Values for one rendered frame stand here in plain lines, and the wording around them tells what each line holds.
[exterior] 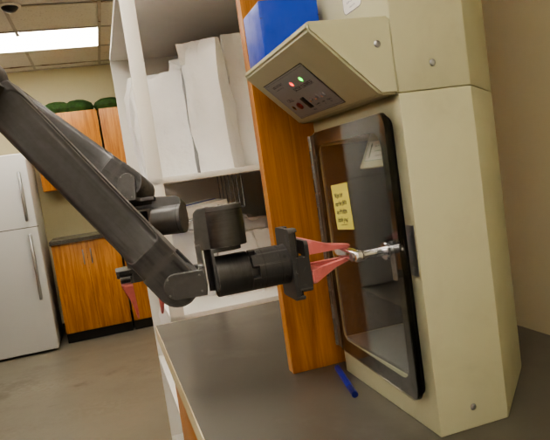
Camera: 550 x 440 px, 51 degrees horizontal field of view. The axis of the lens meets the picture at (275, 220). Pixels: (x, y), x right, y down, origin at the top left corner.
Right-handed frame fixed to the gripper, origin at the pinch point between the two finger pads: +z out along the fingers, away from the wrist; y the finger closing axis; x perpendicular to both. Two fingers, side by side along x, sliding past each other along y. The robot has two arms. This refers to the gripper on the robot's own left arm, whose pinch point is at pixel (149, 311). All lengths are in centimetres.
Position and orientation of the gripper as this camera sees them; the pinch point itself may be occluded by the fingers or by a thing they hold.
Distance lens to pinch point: 117.2
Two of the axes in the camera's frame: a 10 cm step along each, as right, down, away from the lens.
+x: -2.9, -0.4, 9.6
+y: 9.4, -1.6, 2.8
